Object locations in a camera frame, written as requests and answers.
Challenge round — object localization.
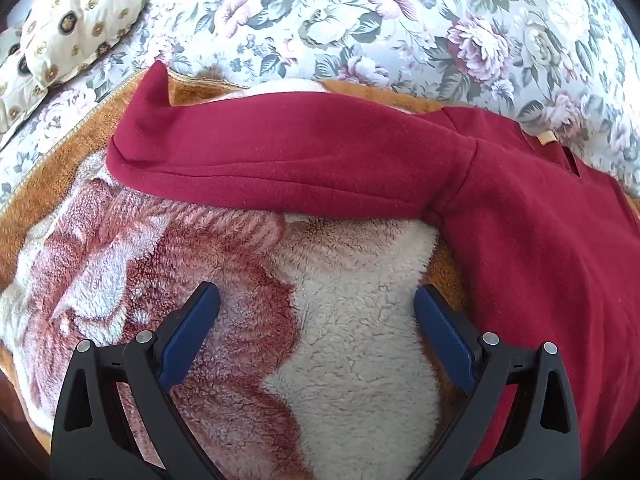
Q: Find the floral bed quilt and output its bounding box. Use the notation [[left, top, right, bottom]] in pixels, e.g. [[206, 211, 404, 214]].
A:
[[1, 0, 639, 198]]

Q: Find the cream medallion pillow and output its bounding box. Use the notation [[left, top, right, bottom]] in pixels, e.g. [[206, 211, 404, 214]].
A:
[[0, 26, 47, 150], [21, 0, 145, 87]]

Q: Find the dark red sweater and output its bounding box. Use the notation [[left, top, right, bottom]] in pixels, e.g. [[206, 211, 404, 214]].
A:
[[106, 64, 639, 471]]

